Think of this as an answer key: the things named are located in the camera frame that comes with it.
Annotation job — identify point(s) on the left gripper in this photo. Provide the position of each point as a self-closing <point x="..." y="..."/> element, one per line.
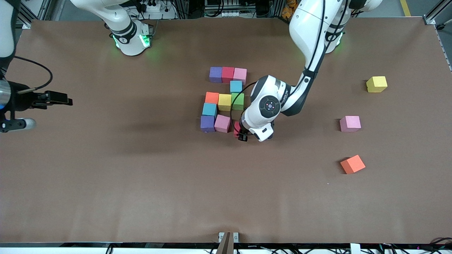
<point x="242" y="135"/>

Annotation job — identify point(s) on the red foam cube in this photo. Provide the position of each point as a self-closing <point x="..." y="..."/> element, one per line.
<point x="236" y="127"/>
<point x="228" y="74"/>

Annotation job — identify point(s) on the pink foam cube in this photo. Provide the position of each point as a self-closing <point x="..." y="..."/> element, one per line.
<point x="350" y="123"/>
<point x="222" y="124"/>
<point x="240" y="76"/>

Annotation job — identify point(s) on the green foam cube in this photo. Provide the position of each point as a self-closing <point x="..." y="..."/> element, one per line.
<point x="238" y="101"/>

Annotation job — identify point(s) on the purple foam cube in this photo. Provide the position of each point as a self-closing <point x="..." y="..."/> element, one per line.
<point x="207" y="124"/>
<point x="215" y="74"/>

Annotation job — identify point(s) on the yellow foam cube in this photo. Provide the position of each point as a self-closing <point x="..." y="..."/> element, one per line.
<point x="224" y="102"/>
<point x="376" y="84"/>

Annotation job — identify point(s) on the cyan foam cube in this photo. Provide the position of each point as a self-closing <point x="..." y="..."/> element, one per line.
<point x="236" y="87"/>
<point x="209" y="110"/>

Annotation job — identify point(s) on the orange foam cube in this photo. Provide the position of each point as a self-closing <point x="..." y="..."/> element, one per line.
<point x="352" y="164"/>
<point x="212" y="98"/>

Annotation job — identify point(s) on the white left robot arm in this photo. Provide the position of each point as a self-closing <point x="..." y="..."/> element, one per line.
<point x="268" y="102"/>

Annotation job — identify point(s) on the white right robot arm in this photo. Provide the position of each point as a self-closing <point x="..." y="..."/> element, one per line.
<point x="129" y="38"/>

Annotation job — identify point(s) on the brown paper table cover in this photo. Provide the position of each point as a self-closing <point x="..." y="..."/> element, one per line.
<point x="226" y="197"/>

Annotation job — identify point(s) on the white power strip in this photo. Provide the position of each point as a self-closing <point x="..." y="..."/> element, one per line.
<point x="155" y="7"/>
<point x="231" y="14"/>

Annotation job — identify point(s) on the orange mesh bag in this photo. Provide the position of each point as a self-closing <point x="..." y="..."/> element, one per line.
<point x="289" y="10"/>

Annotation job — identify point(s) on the aluminium frame profile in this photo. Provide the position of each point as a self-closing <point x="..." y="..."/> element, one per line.
<point x="26" y="24"/>
<point x="430" y="20"/>

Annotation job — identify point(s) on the metal bracket plate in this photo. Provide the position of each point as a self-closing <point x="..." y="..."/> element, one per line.
<point x="221" y="236"/>

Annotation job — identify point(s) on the brown camera pole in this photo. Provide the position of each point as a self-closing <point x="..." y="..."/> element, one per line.
<point x="226" y="247"/>

